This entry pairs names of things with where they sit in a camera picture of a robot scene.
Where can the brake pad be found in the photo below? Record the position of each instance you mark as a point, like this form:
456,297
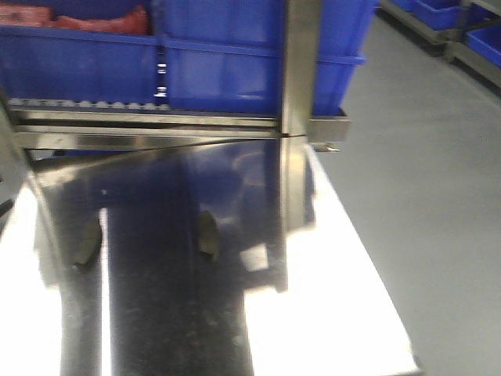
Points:
89,244
208,235

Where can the background rack blue bins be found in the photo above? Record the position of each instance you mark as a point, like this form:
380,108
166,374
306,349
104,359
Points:
469,30

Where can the blue plastic bin right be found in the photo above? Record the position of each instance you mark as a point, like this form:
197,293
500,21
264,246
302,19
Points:
226,56

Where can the blue bin with red bags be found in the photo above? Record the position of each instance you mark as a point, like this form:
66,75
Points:
62,64

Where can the stainless steel flow rack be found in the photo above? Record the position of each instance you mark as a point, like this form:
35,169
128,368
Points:
57,124

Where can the red bubble wrap bags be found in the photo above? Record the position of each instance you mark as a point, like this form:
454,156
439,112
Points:
136,21

